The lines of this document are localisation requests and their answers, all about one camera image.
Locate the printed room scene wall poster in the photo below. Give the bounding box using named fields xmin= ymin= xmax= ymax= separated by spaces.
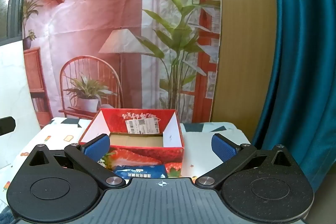
xmin=22 ymin=0 xmax=222 ymax=125

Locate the red strawberry print cardboard box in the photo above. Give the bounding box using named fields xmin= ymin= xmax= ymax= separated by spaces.
xmin=78 ymin=109 xmax=184 ymax=178

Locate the light wooden board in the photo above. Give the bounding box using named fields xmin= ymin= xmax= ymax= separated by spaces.
xmin=210 ymin=0 xmax=282 ymax=140

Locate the white marbled panel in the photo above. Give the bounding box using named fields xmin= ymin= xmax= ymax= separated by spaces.
xmin=0 ymin=40 xmax=42 ymax=169

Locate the white cartoon print tablecloth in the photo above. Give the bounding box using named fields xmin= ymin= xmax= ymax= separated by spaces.
xmin=0 ymin=116 xmax=252 ymax=224

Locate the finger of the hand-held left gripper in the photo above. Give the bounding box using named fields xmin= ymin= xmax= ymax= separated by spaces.
xmin=0 ymin=116 xmax=15 ymax=136

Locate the teal curtain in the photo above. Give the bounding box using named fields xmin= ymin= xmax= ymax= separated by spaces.
xmin=249 ymin=0 xmax=336 ymax=195

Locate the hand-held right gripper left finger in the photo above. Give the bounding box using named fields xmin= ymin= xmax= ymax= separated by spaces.
xmin=27 ymin=134 xmax=126 ymax=190

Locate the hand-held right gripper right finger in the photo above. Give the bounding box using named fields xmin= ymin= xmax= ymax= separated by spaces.
xmin=196 ymin=133 xmax=294 ymax=190

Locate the blue snack packet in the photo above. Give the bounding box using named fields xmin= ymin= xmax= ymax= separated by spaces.
xmin=112 ymin=164 xmax=168 ymax=180

